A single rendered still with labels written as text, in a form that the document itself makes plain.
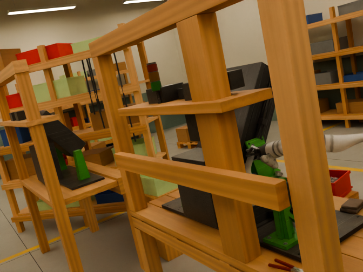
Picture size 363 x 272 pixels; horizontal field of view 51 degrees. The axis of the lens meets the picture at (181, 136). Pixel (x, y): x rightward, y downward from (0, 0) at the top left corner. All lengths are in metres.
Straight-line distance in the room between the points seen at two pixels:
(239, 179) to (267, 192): 0.13
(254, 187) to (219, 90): 0.38
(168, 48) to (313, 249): 11.14
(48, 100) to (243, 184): 3.83
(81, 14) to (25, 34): 1.63
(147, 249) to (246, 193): 1.31
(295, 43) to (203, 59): 0.39
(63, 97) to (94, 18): 6.73
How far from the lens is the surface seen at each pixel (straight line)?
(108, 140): 10.44
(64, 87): 4.75
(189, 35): 1.44
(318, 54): 7.73
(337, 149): 1.59
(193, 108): 1.44
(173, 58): 12.19
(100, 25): 11.31
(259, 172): 1.88
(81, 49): 4.63
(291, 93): 1.12
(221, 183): 1.41
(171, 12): 1.53
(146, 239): 2.50
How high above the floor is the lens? 1.67
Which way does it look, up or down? 10 degrees down
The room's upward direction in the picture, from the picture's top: 12 degrees counter-clockwise
